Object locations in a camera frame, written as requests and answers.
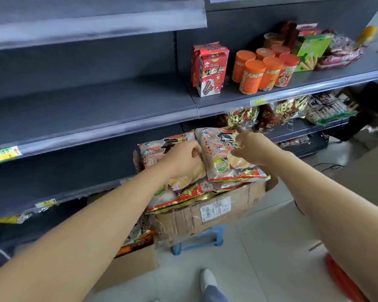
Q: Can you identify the clear pink snack packet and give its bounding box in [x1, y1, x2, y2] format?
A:
[315, 33, 365, 71]

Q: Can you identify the brown jar beige lid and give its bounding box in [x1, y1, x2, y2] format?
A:
[263, 32, 286, 49]

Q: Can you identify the person's right hand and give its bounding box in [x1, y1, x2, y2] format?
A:
[230, 132, 286, 167]

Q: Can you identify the white packet green edge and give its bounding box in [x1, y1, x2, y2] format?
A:
[305, 92, 359, 126]

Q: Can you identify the black bag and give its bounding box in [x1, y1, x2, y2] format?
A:
[331, 81, 378, 143]

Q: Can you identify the person's left hand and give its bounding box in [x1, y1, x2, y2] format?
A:
[162, 140, 203, 185]

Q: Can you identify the person's right forearm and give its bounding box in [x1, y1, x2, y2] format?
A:
[264, 151, 378, 302]

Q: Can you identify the yellow clear snack packet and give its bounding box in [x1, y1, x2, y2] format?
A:
[0, 205, 56, 224]

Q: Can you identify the person's blue trouser leg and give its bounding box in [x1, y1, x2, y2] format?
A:
[203, 284, 231, 302]

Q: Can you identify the plain brown cardboard box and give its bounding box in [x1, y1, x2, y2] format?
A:
[91, 216, 160, 293]

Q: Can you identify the cardboard box with white label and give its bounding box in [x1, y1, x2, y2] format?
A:
[133, 149, 279, 249]

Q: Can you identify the person's white shoe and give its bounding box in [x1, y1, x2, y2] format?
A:
[199, 268, 218, 294]

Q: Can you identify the group of orange-lidded jars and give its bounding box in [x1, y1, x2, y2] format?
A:
[232, 44, 301, 95]

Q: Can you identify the gold red snack bag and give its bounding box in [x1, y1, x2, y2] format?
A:
[226, 107, 260, 132]
[259, 96, 310, 129]

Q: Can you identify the person's left forearm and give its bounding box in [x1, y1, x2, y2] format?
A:
[0, 159, 177, 302]

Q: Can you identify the red snack carton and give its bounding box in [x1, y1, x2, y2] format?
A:
[197, 47, 230, 97]
[190, 42, 223, 89]

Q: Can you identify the green snack box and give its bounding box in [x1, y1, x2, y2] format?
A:
[291, 33, 334, 73]

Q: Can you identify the blue plastic stool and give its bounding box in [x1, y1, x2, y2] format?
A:
[171, 224, 226, 256]

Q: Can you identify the dark grey metal shelf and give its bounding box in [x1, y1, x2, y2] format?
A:
[175, 0, 378, 158]
[0, 0, 208, 277]

